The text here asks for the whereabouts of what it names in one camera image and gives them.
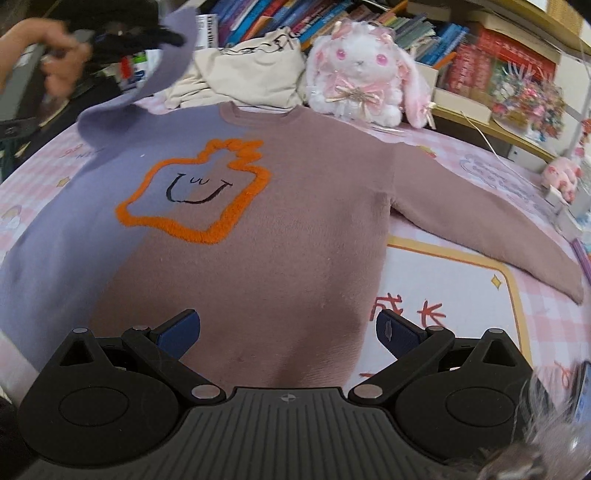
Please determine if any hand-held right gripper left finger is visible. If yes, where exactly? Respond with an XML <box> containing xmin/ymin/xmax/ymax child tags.
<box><xmin>48</xmin><ymin>310</ymin><xmax>227</xmax><ymax>401</ymax></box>

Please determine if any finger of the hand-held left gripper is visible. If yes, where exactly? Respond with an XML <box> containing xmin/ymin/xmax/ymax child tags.
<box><xmin>90</xmin><ymin>25</ymin><xmax>188</xmax><ymax>60</ymax></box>

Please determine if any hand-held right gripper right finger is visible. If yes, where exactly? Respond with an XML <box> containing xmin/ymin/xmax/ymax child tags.
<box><xmin>347</xmin><ymin>309</ymin><xmax>532</xmax><ymax>401</ymax></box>

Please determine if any purple and brown sweater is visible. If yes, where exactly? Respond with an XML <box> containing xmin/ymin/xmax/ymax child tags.
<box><xmin>0</xmin><ymin>7</ymin><xmax>587</xmax><ymax>393</ymax></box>

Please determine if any person's left hand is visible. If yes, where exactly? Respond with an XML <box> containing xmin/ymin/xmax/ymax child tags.
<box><xmin>0</xmin><ymin>18</ymin><xmax>93</xmax><ymax>100</ymax></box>

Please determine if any pink checked printed mat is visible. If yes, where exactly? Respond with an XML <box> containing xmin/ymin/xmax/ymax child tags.
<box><xmin>0</xmin><ymin>97</ymin><xmax>591</xmax><ymax>416</ymax></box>

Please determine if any cream t-shirt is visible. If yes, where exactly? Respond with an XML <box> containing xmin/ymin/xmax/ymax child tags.
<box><xmin>164</xmin><ymin>25</ymin><xmax>308</xmax><ymax>112</ymax></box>

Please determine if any person's fuzzy right sleeve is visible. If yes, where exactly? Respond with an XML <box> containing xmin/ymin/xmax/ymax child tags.
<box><xmin>475</xmin><ymin>360</ymin><xmax>591</xmax><ymax>480</ymax></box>

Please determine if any row of colourful books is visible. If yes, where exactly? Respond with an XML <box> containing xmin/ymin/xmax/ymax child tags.
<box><xmin>208</xmin><ymin>0</ymin><xmax>467</xmax><ymax>70</ymax></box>

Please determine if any white pink rabbit plush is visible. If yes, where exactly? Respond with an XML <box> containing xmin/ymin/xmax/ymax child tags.
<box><xmin>305</xmin><ymin>18</ymin><xmax>437</xmax><ymax>127</ymax></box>

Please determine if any small pink pig plush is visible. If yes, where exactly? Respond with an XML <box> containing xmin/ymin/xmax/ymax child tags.
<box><xmin>541</xmin><ymin>156</ymin><xmax>583</xmax><ymax>204</ymax></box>

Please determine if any white wooden bookshelf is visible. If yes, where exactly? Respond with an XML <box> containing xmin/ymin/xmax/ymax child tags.
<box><xmin>406</xmin><ymin>0</ymin><xmax>591</xmax><ymax>162</ymax></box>

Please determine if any colourful flower bouquet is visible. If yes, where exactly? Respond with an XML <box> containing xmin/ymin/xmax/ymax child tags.
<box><xmin>492</xmin><ymin>65</ymin><xmax>566</xmax><ymax>139</ymax></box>

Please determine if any red boxed book set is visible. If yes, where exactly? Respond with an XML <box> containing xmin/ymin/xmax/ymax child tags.
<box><xmin>455</xmin><ymin>28</ymin><xmax>557</xmax><ymax>88</ymax></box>

